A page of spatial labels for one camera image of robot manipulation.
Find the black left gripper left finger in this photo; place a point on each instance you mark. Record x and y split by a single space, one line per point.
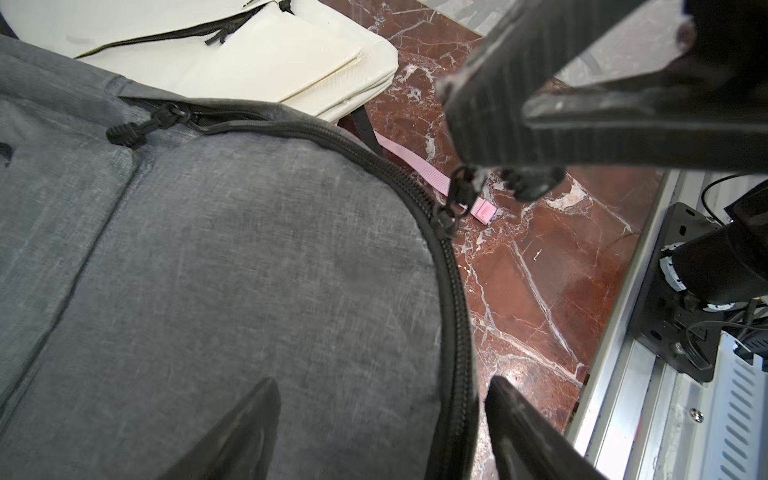
241 444

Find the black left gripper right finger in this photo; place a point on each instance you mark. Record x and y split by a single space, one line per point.
524 443

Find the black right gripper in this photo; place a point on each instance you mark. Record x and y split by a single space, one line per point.
705 111

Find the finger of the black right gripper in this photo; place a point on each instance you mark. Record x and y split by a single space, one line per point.
483 100

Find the grey backpack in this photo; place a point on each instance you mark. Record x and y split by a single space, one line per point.
162 256

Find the pink backpack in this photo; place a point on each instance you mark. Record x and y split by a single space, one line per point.
482 210

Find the beige backpack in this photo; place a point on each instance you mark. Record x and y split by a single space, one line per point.
303 54

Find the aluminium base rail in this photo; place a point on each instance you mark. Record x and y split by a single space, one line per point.
641 419

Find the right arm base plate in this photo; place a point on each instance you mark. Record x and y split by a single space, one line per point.
661 315

